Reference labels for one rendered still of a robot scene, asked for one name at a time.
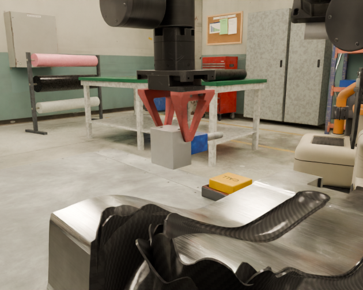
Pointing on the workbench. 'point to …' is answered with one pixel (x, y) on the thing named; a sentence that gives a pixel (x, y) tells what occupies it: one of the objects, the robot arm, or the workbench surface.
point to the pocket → (321, 184)
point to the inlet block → (177, 146)
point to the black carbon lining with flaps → (133, 264)
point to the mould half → (346, 244)
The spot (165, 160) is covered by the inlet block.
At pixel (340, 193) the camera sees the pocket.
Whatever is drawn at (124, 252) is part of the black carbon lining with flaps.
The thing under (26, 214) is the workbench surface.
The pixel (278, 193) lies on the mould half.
